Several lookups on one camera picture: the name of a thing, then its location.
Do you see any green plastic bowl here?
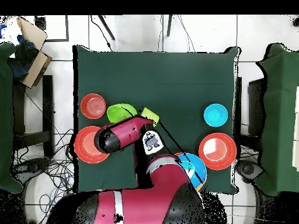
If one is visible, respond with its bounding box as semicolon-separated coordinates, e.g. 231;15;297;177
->
106;103;138;124

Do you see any small cyan plastic bowl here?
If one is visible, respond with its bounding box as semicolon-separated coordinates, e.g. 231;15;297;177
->
203;103;229;128

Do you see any black tripod leg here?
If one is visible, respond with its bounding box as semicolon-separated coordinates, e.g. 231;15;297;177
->
166;15;174;37
98;15;116;41

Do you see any dark blue cloth bag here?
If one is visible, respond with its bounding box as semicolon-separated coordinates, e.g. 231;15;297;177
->
8;34;40;80

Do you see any yellow plastic cup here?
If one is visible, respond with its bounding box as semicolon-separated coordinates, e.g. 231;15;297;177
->
140;107;161;128

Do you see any small orange-red plastic bowl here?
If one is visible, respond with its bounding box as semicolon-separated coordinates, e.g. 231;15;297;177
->
80;93;107;120

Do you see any white box stack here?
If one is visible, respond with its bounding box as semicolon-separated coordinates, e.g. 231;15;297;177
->
291;86;299;172

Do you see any large blue plastic bowl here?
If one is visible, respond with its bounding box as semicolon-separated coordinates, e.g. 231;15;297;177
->
175;153;208;190

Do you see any large orange plastic bowl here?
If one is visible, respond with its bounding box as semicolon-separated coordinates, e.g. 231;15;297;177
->
173;152;204;193

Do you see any black floor frame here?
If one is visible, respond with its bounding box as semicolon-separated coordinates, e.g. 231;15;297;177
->
34;15;69;43

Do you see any tangle of floor cables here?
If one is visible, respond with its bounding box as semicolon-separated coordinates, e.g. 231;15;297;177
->
11;128;78;224

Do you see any black stool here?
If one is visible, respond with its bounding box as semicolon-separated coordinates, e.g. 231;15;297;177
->
12;74;55;159

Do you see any black pedestal foot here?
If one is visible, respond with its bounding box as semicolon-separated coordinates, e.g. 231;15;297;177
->
235;159;265;184
11;157;51;178

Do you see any cardboard box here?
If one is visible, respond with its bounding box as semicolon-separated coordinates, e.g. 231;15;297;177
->
16;16;53;89

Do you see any dark green tablecloth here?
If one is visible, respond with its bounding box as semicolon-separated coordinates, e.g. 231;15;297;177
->
72;44;241;195

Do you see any large red plastic bowl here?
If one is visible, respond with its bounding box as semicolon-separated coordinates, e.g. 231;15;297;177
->
198;132;237;171
74;125;110;164

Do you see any green cloth covered side table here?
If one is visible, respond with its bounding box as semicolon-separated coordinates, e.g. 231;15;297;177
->
254;43;299;197
0;41;24;194

